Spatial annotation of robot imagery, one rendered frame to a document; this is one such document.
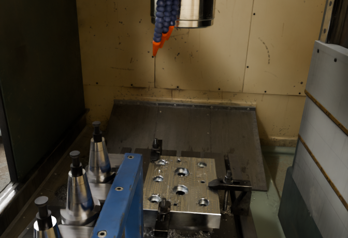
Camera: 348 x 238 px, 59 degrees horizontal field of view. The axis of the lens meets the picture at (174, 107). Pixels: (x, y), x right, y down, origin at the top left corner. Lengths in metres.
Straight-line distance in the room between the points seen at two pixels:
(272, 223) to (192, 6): 1.05
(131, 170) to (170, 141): 1.14
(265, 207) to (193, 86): 0.81
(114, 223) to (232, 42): 1.47
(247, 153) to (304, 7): 0.86
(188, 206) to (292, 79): 1.25
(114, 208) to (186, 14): 0.43
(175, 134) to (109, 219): 1.30
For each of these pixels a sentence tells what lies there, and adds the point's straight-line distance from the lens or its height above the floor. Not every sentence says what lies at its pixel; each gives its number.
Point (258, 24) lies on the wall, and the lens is 1.84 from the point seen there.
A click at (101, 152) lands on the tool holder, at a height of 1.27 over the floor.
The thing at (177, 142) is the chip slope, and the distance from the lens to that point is 1.75.
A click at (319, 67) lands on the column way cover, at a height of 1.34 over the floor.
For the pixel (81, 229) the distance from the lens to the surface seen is 0.53.
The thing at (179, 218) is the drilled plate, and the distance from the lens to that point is 0.91.
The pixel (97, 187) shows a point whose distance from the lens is 0.60.
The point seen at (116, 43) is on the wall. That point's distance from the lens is 1.88.
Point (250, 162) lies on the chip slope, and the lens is 1.72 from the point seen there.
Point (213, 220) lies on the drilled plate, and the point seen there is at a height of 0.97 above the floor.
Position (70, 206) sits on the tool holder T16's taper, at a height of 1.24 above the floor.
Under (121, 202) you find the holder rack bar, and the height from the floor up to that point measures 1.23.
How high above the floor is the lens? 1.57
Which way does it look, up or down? 22 degrees down
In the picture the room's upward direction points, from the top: 2 degrees clockwise
